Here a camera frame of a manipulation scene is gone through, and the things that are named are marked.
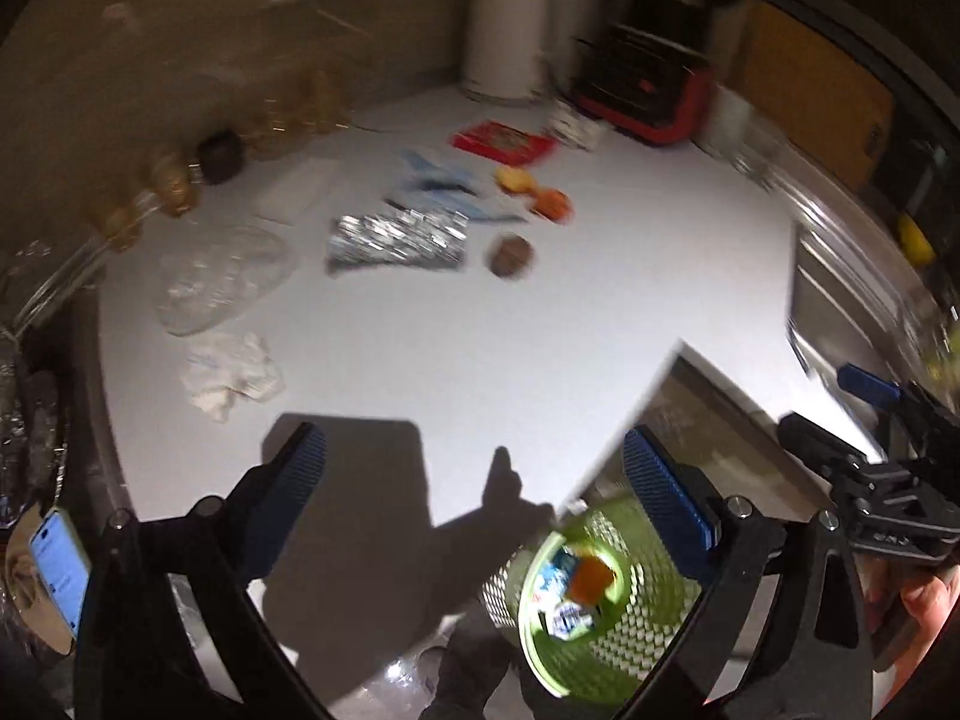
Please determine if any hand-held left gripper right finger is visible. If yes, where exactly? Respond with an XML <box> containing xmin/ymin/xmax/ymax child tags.
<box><xmin>611</xmin><ymin>424</ymin><xmax>875</xmax><ymax>720</ymax></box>

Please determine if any amber glass jar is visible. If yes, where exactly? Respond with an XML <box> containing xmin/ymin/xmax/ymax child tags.
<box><xmin>101</xmin><ymin>195</ymin><xmax>162</xmax><ymax>252</ymax></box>
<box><xmin>142</xmin><ymin>150</ymin><xmax>203</xmax><ymax>217</ymax></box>

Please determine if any blue and white packet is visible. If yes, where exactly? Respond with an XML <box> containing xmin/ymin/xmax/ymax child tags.
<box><xmin>536</xmin><ymin>549</ymin><xmax>601</xmax><ymax>642</ymax></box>

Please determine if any person's leg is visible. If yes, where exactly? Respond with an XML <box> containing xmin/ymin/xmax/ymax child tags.
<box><xmin>416</xmin><ymin>607</ymin><xmax>556</xmax><ymax>720</ymax></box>

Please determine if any silver foil wrapper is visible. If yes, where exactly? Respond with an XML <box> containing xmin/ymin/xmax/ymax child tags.
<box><xmin>324</xmin><ymin>210</ymin><xmax>472</xmax><ymax>272</ymax></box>

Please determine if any green plastic basket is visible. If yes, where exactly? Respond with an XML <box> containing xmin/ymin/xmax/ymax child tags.
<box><xmin>480</xmin><ymin>499</ymin><xmax>721</xmax><ymax>698</ymax></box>

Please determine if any red snack packet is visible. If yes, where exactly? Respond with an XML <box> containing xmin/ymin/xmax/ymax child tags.
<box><xmin>451</xmin><ymin>120</ymin><xmax>557</xmax><ymax>167</ymax></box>

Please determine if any clear glass bowl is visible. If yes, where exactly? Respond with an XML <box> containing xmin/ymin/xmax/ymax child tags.
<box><xmin>0</xmin><ymin>236</ymin><xmax>102</xmax><ymax>338</ymax></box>

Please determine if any person's right hand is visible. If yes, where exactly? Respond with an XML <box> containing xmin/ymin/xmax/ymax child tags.
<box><xmin>862</xmin><ymin>561</ymin><xmax>960</xmax><ymax>700</ymax></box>

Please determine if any blue face mask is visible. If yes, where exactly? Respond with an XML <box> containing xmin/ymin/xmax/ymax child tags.
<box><xmin>386</xmin><ymin>146</ymin><xmax>526</xmax><ymax>224</ymax></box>

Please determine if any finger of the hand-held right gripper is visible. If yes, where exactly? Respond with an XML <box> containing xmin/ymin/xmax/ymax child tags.
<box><xmin>836</xmin><ymin>364</ymin><xmax>912</xmax><ymax>410</ymax></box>
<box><xmin>776</xmin><ymin>412</ymin><xmax>886</xmax><ymax>482</ymax></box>

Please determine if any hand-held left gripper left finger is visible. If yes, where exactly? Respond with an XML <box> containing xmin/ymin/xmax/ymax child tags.
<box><xmin>71</xmin><ymin>420</ymin><xmax>331</xmax><ymax>720</ymax></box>

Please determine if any yellow sponge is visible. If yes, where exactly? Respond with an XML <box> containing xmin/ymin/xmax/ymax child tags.
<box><xmin>896</xmin><ymin>211</ymin><xmax>937</xmax><ymax>265</ymax></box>

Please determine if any crumpled white tissue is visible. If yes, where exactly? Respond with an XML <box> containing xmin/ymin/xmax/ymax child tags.
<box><xmin>181</xmin><ymin>331</ymin><xmax>287</xmax><ymax>421</ymax></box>

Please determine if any orange fruit peel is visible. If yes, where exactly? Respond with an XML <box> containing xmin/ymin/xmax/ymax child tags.
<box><xmin>529</xmin><ymin>186</ymin><xmax>575</xmax><ymax>224</ymax></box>

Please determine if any clear amber glass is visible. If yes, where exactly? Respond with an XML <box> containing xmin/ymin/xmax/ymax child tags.
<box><xmin>236</xmin><ymin>86</ymin><xmax>301</xmax><ymax>158</ymax></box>

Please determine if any white electric kettle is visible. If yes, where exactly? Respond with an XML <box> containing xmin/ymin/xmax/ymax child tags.
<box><xmin>459</xmin><ymin>0</ymin><xmax>560</xmax><ymax>104</ymax></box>

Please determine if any clear plastic bag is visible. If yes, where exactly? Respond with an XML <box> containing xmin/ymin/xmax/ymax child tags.
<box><xmin>154</xmin><ymin>223</ymin><xmax>297</xmax><ymax>337</ymax></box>

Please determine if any smartphone with green case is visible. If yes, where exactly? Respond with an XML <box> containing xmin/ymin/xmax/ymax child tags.
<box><xmin>28</xmin><ymin>506</ymin><xmax>95</xmax><ymax>646</ymax></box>

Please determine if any stainless steel sink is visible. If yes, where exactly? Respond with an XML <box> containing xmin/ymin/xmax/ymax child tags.
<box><xmin>784</xmin><ymin>157</ymin><xmax>960</xmax><ymax>466</ymax></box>

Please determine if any orange wrapper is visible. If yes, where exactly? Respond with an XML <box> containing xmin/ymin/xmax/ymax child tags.
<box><xmin>566</xmin><ymin>555</ymin><xmax>617</xmax><ymax>605</ymax></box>

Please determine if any wooden cutting board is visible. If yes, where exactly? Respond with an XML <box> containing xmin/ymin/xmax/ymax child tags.
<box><xmin>733</xmin><ymin>0</ymin><xmax>897</xmax><ymax>192</ymax></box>

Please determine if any red and black appliance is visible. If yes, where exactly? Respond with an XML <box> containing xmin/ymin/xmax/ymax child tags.
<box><xmin>571</xmin><ymin>0</ymin><xmax>715</xmax><ymax>148</ymax></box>

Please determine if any dark round cup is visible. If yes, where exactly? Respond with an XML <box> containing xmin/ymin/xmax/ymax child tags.
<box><xmin>196</xmin><ymin>131</ymin><xmax>245</xmax><ymax>185</ymax></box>

